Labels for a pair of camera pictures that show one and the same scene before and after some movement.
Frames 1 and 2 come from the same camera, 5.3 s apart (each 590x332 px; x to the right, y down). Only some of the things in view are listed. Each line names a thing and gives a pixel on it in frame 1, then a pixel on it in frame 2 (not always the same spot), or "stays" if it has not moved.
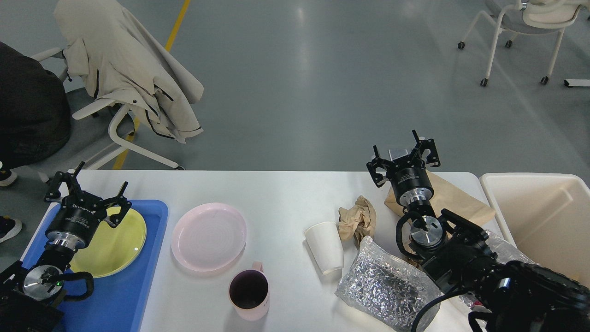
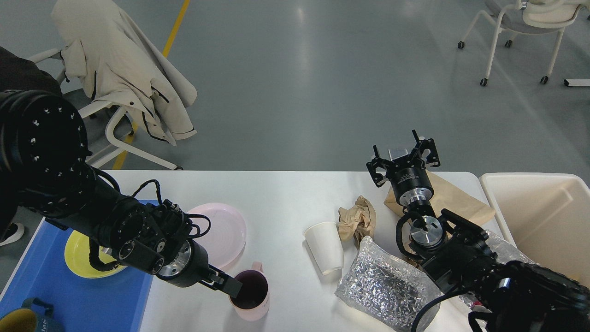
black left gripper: x=77 y=219 -> x=187 y=266
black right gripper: x=410 y=181 stays
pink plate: x=208 y=237 stays
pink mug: x=249 y=293 stays
